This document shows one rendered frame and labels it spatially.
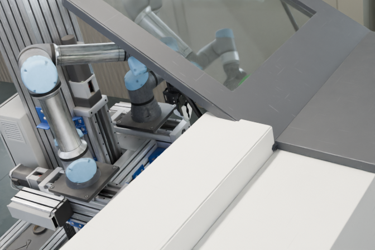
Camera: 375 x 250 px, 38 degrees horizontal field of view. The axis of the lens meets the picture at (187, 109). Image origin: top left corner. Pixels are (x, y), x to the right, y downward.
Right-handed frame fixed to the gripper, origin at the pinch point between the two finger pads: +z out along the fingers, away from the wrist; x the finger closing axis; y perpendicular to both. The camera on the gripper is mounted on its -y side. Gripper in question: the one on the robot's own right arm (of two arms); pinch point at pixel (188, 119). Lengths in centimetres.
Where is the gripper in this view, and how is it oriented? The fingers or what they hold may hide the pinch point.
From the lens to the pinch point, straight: 220.1
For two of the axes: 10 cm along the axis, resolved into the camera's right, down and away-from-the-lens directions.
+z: 1.9, 8.3, 5.2
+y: -7.9, -1.8, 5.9
